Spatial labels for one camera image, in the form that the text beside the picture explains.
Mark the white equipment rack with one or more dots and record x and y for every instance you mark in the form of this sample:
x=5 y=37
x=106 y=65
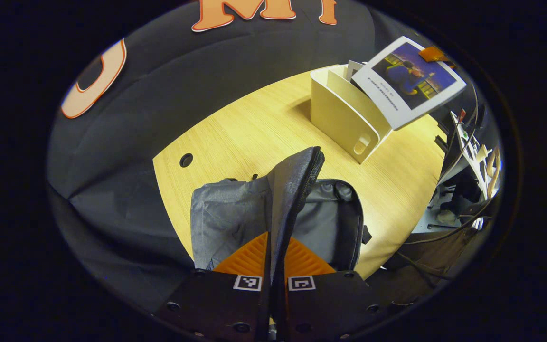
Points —
x=473 y=147

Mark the blue cover book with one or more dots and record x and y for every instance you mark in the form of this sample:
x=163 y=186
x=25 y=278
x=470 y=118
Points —
x=406 y=80

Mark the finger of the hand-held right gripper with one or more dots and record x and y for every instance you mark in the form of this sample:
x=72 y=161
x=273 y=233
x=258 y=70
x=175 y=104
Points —
x=432 y=53

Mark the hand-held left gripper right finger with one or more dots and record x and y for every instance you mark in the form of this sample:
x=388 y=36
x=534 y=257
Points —
x=325 y=304

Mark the cream bookshelf file holder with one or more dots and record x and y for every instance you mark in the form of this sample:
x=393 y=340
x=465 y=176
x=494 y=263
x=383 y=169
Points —
x=335 y=114

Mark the grey schoolbag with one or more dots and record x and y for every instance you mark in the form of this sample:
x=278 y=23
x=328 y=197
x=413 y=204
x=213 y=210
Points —
x=231 y=213

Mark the black backdrop cloth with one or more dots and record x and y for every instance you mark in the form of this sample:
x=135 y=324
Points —
x=159 y=95

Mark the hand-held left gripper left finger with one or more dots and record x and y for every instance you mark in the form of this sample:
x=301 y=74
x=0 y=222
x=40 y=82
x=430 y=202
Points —
x=216 y=304

